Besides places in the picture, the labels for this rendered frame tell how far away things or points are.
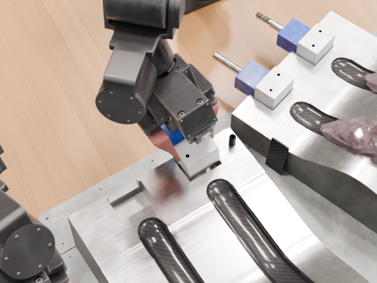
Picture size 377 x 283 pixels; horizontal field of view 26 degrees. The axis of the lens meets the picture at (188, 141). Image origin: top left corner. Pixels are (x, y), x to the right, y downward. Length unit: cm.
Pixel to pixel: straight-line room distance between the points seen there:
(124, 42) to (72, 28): 49
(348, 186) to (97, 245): 35
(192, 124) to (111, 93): 10
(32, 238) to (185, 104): 25
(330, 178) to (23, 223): 53
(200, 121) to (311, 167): 29
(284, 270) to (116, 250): 22
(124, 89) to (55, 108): 43
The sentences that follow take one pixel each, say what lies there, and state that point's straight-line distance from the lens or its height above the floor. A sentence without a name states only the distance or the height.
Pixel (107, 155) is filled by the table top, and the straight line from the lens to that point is 124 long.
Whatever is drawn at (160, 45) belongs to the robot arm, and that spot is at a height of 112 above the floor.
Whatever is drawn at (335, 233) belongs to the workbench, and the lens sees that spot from 119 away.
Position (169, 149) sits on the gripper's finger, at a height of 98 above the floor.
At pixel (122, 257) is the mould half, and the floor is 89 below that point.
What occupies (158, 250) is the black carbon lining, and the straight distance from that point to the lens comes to 107.
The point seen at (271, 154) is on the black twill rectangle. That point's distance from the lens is 121.
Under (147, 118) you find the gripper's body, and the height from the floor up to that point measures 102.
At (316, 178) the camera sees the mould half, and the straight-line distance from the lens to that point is 119.
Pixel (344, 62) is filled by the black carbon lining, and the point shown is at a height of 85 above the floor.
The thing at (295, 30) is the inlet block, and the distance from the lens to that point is 130.
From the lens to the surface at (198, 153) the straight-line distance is 107.
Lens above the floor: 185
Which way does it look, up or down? 58 degrees down
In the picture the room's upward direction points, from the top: straight up
